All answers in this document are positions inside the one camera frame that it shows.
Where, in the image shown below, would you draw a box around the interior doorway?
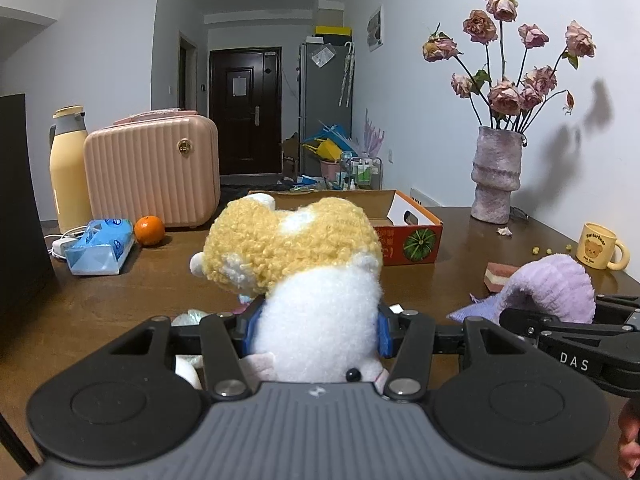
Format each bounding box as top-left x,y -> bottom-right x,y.
179,32 -> 198,111

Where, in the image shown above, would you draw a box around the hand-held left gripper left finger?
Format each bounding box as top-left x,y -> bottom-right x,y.
111,300 -> 265,402

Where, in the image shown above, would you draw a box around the hanging white umbrellas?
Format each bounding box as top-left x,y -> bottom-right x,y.
337,41 -> 356,108

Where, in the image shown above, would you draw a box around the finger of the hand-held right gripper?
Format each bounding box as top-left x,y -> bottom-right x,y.
594,294 -> 640,314
500,307 -> 632,347

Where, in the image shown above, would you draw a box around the blue tissue pack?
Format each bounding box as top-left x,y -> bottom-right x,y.
64,218 -> 136,276

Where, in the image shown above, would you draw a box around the person's right hand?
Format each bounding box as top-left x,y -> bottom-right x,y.
617,400 -> 640,478

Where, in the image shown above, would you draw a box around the orange pumpkin print cardboard box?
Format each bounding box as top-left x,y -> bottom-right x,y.
247,190 -> 444,267

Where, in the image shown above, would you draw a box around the lavender fluffy plush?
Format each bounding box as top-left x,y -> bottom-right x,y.
500,254 -> 596,325

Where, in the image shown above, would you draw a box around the purple knit pouch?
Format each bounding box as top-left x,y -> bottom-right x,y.
446,294 -> 506,326

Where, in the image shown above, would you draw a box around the wall poster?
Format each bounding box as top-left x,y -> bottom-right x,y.
366,5 -> 385,52

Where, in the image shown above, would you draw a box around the purple dried flower bunch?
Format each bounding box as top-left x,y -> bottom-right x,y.
362,107 -> 386,158

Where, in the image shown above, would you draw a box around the white wall heater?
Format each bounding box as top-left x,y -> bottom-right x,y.
410,187 -> 441,208

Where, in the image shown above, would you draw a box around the white charger with cable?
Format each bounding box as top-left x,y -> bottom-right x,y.
44,227 -> 91,261

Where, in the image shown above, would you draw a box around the grey refrigerator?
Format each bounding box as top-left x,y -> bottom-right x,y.
299,40 -> 353,181

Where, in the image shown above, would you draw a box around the orange fruit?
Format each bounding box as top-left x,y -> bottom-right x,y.
133,215 -> 166,247

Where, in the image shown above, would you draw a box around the dried pink roses bouquet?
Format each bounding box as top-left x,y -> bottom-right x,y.
422,0 -> 597,133

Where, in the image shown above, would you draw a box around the black paper bag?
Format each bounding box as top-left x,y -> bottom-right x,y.
0,92 -> 56,316

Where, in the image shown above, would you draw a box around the purple textured vase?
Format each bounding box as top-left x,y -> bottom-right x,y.
470,126 -> 528,225

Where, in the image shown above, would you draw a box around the yellow thermos jug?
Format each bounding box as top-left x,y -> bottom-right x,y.
48,106 -> 93,234

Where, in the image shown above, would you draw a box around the yellow bear print cup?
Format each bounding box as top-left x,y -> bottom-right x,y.
575,222 -> 630,272

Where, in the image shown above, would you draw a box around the brown cardboard box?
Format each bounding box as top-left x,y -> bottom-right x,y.
280,132 -> 301,181

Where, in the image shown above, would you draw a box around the white plastic bag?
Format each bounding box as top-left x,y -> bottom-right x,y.
172,309 -> 216,326

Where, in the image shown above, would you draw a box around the pink ribbed suitcase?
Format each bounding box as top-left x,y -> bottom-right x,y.
83,110 -> 221,231

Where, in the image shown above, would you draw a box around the blue and yellow bags pile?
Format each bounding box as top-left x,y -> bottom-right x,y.
302,122 -> 358,163

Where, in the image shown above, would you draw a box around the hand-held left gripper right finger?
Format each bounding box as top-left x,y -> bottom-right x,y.
377,304 -> 533,404

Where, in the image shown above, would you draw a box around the yellow and white plush toy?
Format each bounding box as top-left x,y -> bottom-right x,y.
189,192 -> 392,393

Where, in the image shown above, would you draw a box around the dark wooden door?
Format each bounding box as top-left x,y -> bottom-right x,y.
209,47 -> 283,177

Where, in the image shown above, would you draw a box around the wire trolley with bottles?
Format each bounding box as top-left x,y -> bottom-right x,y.
340,156 -> 383,191

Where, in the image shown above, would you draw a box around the pink layered sponge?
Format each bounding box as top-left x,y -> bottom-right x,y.
484,261 -> 518,293

